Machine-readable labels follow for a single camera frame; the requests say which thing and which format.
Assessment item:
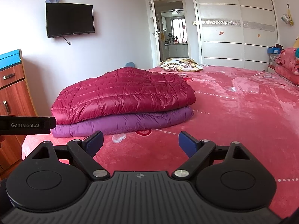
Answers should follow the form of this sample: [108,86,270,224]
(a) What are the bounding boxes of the purple down jacket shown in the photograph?
[51,107,194,138]

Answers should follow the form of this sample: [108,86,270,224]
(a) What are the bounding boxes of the crimson down jacket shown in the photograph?
[51,67,196,125]

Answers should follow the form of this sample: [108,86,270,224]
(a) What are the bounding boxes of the white bedroom door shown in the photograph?
[149,0,161,67]

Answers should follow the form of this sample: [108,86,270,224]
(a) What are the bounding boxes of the wooden dresser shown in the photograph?
[1,49,36,178]

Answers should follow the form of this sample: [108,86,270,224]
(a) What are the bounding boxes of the blue box on dresser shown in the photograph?
[0,50,21,70]

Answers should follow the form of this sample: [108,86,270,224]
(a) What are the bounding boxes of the floral yellow pillow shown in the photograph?
[160,58,203,72]

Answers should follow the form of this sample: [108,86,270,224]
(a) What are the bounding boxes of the pink folded quilt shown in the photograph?
[275,48,299,85]

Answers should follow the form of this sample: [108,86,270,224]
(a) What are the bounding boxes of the blue round stool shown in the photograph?
[125,62,135,68]

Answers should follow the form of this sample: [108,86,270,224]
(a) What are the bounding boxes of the blue box by wardrobe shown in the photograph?
[267,47,281,55]

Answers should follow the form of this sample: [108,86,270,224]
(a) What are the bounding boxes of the orange teal folded quilt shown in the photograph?
[295,48,299,61]

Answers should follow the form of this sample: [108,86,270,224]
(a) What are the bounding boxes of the white sliding wardrobe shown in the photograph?
[194,0,278,71]

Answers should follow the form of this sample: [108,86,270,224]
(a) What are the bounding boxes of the black wall television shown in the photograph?
[46,3,95,38]

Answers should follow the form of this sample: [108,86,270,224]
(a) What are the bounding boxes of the wall hanging ornament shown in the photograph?
[281,4,294,26]

